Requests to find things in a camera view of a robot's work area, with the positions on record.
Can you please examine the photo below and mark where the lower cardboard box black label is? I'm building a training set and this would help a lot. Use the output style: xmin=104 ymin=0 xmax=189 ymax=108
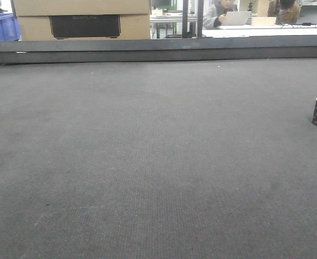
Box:
xmin=17 ymin=13 xmax=151 ymax=42

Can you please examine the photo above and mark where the dark metal table rail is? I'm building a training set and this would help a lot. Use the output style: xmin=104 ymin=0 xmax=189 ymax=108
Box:
xmin=0 ymin=35 xmax=317 ymax=64

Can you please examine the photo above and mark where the person in grey hoodie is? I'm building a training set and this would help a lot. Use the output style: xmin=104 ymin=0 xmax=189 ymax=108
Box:
xmin=203 ymin=0 xmax=234 ymax=29

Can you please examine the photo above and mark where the small cardboard box desk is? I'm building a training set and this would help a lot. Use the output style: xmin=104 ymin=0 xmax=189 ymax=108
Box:
xmin=251 ymin=17 xmax=276 ymax=26

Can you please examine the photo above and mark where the black vertical pole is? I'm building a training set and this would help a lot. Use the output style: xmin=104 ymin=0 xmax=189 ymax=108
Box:
xmin=181 ymin=0 xmax=188 ymax=38
xmin=197 ymin=0 xmax=204 ymax=38

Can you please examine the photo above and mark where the person in brown jacket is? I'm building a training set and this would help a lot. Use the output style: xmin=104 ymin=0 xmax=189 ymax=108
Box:
xmin=267 ymin=0 xmax=300 ymax=24

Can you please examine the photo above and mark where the blue plastic crate background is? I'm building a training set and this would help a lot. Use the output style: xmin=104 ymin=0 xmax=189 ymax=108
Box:
xmin=0 ymin=13 xmax=21 ymax=41

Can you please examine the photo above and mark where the black vertical pole right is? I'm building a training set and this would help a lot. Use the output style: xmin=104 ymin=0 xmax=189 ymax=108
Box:
xmin=197 ymin=0 xmax=204 ymax=38

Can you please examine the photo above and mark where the grey laptop right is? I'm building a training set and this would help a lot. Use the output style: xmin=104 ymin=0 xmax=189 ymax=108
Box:
xmin=296 ymin=5 xmax=317 ymax=25

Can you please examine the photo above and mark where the black vertical pole left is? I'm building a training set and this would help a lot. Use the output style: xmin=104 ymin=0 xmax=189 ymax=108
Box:
xmin=181 ymin=0 xmax=188 ymax=38

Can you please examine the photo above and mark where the white background desk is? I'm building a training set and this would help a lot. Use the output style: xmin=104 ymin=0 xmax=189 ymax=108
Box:
xmin=202 ymin=24 xmax=317 ymax=38

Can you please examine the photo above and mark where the silver open laptop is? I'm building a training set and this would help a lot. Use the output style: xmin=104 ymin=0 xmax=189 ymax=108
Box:
xmin=221 ymin=11 xmax=252 ymax=26

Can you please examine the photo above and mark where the upper cardboard box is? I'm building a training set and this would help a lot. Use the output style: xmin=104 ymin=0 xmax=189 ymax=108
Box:
xmin=13 ymin=0 xmax=150 ymax=16

